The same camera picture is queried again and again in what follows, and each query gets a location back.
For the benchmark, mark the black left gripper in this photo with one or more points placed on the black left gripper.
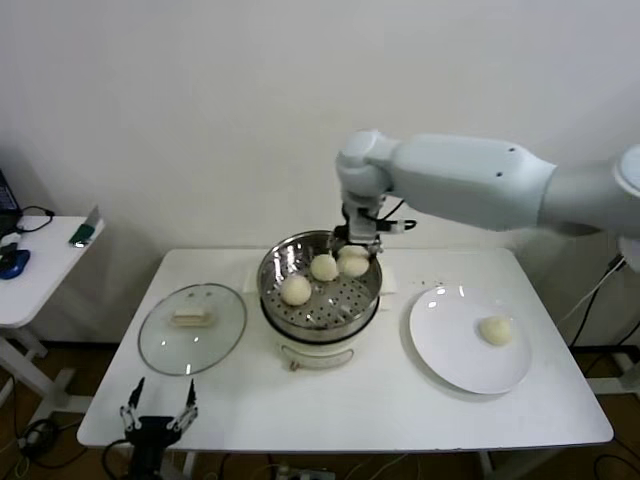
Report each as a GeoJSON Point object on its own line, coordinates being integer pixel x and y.
{"type": "Point", "coordinates": [152, 430]}

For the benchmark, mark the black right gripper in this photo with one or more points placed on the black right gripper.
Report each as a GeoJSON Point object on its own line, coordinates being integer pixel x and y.
{"type": "Point", "coordinates": [341, 235]}

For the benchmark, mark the white steamed baozi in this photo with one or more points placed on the white steamed baozi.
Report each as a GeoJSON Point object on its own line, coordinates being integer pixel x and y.
{"type": "Point", "coordinates": [324, 268]}
{"type": "Point", "coordinates": [496, 331]}
{"type": "Point", "coordinates": [352, 266]}
{"type": "Point", "coordinates": [296, 290]}

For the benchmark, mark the pale right robot arm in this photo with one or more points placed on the pale right robot arm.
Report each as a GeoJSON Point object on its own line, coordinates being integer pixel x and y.
{"type": "Point", "coordinates": [450, 175]}

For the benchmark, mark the perforated steel steamer basket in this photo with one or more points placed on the perforated steel steamer basket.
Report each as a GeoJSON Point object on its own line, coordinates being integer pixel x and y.
{"type": "Point", "coordinates": [330, 305]}

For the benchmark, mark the white table leg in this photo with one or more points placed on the white table leg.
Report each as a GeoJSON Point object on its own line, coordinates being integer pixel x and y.
{"type": "Point", "coordinates": [190, 465]}
{"type": "Point", "coordinates": [487, 466]}

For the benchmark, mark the white electric cooking pot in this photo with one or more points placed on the white electric cooking pot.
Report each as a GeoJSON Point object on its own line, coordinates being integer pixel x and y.
{"type": "Point", "coordinates": [315, 352]}

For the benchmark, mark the white round plate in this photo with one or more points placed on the white round plate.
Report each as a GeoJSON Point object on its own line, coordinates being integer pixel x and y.
{"type": "Point", "coordinates": [440, 340]}

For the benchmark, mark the white floor power strip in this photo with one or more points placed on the white floor power strip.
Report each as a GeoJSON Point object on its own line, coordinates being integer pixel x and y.
{"type": "Point", "coordinates": [305, 474]}

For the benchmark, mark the white side table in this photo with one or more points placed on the white side table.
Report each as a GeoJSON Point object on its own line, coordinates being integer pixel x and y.
{"type": "Point", "coordinates": [50, 260]}

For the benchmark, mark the blue computer mouse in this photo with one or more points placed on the blue computer mouse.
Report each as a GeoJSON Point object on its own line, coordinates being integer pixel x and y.
{"type": "Point", "coordinates": [14, 265]}

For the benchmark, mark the dark laptop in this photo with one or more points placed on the dark laptop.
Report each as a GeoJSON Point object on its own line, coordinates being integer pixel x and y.
{"type": "Point", "coordinates": [5, 197]}

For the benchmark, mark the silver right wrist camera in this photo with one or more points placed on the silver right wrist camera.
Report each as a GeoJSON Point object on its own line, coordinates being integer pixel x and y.
{"type": "Point", "coordinates": [364, 227]}

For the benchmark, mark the white stand base frame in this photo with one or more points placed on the white stand base frame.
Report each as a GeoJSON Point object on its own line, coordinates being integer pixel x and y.
{"type": "Point", "coordinates": [610, 385]}

